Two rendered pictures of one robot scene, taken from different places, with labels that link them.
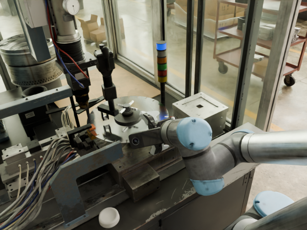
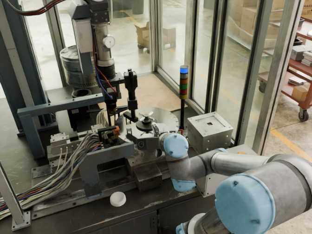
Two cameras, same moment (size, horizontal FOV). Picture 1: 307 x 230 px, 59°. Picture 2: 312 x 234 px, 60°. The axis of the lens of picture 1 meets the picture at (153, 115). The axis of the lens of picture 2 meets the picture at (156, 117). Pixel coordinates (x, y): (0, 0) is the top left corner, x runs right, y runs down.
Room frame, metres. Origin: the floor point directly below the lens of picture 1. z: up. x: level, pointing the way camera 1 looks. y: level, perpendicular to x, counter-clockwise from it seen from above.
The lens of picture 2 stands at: (-0.19, -0.17, 1.74)
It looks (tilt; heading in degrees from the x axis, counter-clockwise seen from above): 34 degrees down; 12
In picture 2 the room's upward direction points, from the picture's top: 2 degrees counter-clockwise
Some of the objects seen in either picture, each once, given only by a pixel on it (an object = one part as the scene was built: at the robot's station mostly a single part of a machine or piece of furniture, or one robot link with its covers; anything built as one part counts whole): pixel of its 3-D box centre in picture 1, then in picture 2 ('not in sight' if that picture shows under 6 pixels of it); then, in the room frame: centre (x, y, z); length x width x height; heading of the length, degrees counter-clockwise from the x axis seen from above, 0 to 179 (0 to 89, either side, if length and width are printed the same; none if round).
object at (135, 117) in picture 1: (127, 113); (146, 121); (0.91, 0.10, 0.96); 0.11 x 0.11 x 0.03
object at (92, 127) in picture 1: (82, 135); (108, 133); (0.80, 0.27, 0.95); 0.10 x 0.03 x 0.07; 122
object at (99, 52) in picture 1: (106, 73); (131, 89); (0.85, 0.15, 1.17); 0.06 x 0.05 x 0.20; 113
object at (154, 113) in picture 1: (150, 114); (159, 126); (0.74, 0.01, 1.06); 0.09 x 0.06 x 0.03; 23
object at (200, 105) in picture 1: (198, 119); (208, 134); (1.03, -0.21, 0.82); 0.18 x 0.18 x 0.15; 32
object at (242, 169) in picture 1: (231, 156); (225, 169); (0.77, -0.30, 0.82); 0.28 x 0.11 x 0.15; 122
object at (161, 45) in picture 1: (161, 45); (184, 69); (1.17, -0.05, 1.14); 0.05 x 0.04 x 0.03; 32
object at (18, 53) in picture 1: (37, 70); (87, 74); (1.47, 0.66, 0.93); 0.31 x 0.31 x 0.36
